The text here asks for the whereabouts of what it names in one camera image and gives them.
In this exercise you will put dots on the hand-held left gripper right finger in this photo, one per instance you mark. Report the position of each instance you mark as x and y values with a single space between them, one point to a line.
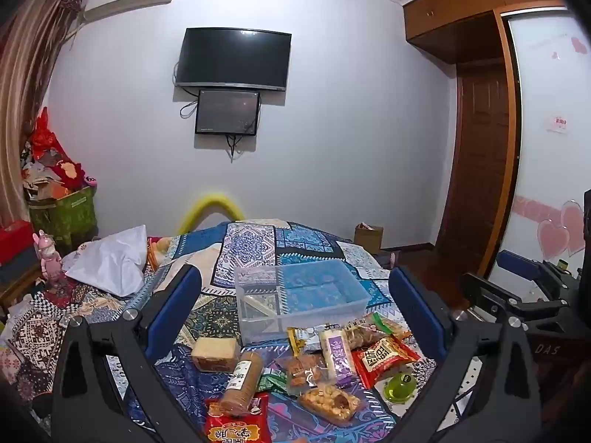
415 314

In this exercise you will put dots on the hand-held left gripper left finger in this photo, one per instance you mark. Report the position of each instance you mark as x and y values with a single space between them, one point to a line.
178 307

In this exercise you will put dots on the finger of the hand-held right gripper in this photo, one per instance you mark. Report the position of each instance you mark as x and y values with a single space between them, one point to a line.
517 265
485 293

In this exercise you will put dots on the clear nut snack pack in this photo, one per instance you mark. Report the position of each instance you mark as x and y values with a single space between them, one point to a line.
364 334

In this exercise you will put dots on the yellow sponge cake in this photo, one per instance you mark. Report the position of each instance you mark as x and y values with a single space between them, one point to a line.
214 353

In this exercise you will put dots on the clear plastic storage container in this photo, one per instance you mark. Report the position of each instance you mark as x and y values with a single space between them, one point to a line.
318 295

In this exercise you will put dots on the brown cookie roll pack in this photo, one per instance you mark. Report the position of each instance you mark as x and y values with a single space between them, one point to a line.
240 385

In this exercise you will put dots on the clear rice cracker pack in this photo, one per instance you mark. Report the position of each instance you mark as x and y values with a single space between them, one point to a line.
330 404

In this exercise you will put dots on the green orange snack packet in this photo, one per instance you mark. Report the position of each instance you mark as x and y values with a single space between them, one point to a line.
390 325

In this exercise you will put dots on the red peanut packet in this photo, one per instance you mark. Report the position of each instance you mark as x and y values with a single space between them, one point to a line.
383 357

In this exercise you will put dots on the pink slipper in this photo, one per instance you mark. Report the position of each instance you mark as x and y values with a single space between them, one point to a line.
392 257

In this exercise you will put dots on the green jelly cup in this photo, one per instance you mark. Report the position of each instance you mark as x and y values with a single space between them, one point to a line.
400 386

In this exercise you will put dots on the white pillow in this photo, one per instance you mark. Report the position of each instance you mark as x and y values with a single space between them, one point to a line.
111 263

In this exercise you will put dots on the white perforated panel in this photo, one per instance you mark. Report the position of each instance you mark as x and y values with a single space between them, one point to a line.
472 374

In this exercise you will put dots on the white sliding wardrobe door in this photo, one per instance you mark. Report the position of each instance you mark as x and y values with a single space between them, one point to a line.
549 184

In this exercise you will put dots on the purple white snack packet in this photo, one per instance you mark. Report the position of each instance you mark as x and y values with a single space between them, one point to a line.
338 355

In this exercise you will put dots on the brown cardboard box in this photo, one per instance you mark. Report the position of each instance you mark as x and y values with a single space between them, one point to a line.
368 239

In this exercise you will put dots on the brown wooden door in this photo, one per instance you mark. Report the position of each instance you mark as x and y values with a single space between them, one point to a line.
480 161

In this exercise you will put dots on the small green snack packet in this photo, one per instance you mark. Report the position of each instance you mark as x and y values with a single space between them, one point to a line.
272 378

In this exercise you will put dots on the small yellow snack packet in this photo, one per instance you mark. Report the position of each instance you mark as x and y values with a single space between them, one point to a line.
298 339

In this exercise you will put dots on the orange fried snack pack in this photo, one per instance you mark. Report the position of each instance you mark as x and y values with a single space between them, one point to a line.
302 374

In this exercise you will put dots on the red snack packet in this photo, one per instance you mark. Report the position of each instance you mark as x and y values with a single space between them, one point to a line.
235 429

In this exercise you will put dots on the pink doll figure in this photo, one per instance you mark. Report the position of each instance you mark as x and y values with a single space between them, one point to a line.
48 258

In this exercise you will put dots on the red white door sticker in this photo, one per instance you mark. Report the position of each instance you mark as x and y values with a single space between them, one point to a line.
556 123

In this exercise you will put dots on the brown checkered patterned cloth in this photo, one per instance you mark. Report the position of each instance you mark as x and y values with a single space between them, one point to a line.
32 337

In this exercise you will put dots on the red gift box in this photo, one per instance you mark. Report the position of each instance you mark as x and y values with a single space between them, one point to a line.
14 237

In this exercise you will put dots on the green storage box with clutter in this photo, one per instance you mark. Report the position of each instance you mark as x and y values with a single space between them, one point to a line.
46 147

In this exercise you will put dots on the wooden overhead cabinet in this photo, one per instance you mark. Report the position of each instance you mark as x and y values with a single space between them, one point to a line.
461 9

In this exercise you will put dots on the brown striped curtain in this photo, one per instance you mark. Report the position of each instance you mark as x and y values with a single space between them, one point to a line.
27 78

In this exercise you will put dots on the small black wall monitor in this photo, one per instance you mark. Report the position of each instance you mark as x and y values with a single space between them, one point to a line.
227 111

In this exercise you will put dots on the large black wall television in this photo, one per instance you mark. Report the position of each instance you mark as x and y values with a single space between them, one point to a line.
233 57

